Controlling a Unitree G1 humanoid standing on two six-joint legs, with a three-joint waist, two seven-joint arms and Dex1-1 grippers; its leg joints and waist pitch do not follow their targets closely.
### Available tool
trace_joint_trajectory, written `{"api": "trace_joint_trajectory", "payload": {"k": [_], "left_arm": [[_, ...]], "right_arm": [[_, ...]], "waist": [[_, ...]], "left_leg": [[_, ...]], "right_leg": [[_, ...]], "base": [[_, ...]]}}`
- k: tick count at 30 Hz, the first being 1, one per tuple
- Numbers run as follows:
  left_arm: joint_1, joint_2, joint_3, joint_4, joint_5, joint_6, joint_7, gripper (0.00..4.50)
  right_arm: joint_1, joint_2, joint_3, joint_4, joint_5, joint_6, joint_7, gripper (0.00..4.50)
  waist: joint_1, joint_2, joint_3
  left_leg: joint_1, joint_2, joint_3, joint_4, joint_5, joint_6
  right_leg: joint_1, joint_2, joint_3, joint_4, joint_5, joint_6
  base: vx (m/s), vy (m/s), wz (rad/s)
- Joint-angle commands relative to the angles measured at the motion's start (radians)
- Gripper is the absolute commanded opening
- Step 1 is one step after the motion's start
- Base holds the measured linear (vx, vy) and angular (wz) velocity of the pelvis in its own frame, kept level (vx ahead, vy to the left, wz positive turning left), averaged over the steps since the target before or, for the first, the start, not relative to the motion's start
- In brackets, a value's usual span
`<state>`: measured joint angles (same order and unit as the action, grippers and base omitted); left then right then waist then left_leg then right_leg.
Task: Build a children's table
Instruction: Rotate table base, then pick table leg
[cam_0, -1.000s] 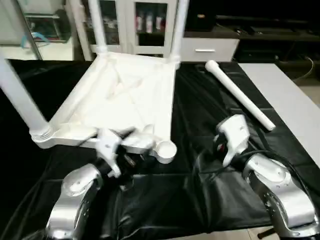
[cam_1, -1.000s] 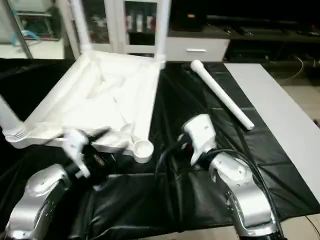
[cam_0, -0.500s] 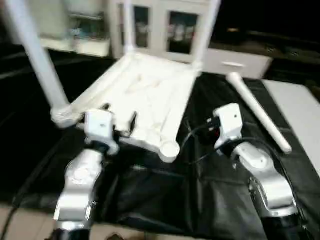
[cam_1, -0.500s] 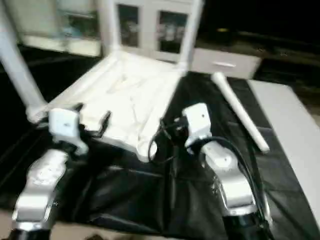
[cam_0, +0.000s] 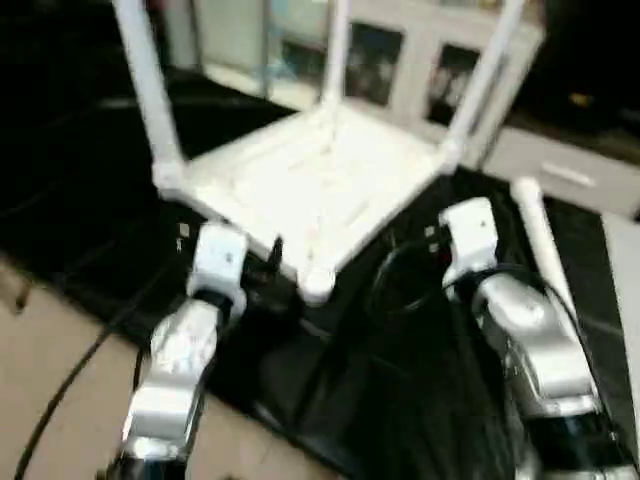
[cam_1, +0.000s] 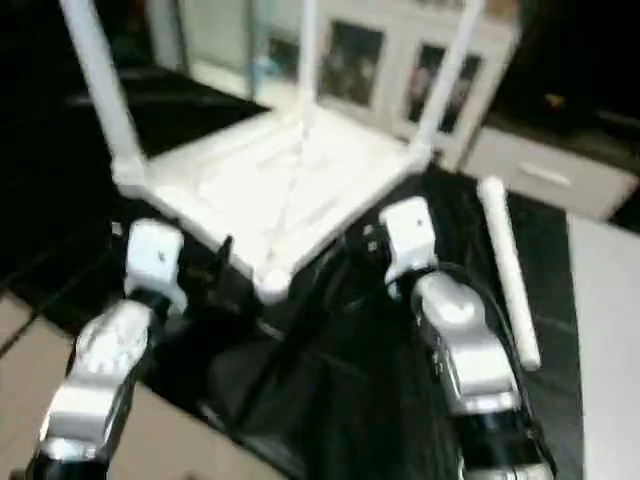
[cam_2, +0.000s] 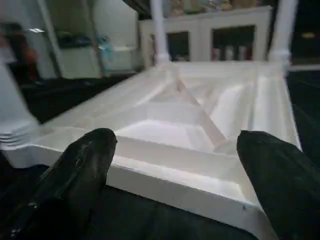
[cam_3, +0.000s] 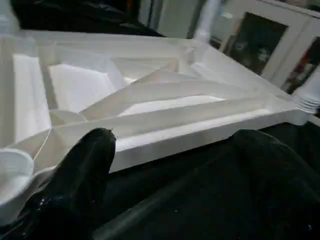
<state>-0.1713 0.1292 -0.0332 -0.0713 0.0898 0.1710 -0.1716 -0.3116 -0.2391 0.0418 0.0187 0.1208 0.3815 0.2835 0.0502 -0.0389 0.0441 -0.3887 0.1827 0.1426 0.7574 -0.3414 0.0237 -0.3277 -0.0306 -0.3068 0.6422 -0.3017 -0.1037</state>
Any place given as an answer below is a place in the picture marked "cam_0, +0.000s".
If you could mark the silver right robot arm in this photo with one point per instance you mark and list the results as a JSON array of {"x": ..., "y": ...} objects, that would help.
[{"x": 545, "y": 350}]

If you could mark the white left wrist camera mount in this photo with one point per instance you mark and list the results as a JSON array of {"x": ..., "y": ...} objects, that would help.
[{"x": 218, "y": 260}]

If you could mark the white drawer unit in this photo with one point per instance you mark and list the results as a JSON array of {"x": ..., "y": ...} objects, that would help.
[{"x": 565, "y": 170}]

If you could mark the black plastic mat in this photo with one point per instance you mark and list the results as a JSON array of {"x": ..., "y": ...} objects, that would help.
[{"x": 380, "y": 380}]

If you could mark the white glass door cabinet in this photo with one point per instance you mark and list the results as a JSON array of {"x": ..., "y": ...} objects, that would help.
[{"x": 400, "y": 60}]

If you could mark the white side board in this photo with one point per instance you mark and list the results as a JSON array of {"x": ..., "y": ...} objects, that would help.
[{"x": 625, "y": 300}]

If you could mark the white plastic table leg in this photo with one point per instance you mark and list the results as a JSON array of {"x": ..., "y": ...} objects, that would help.
[
  {"x": 545, "y": 245},
  {"x": 150, "y": 100},
  {"x": 485, "y": 85},
  {"x": 334, "y": 60}
]

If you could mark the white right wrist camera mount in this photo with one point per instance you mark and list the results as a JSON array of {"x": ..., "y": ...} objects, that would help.
[{"x": 468, "y": 235}]

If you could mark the white plastic table top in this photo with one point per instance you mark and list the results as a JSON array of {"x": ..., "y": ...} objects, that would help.
[{"x": 300, "y": 180}]

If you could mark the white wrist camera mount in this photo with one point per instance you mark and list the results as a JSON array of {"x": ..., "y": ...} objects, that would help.
[
  {"x": 218, "y": 260},
  {"x": 468, "y": 235}
]

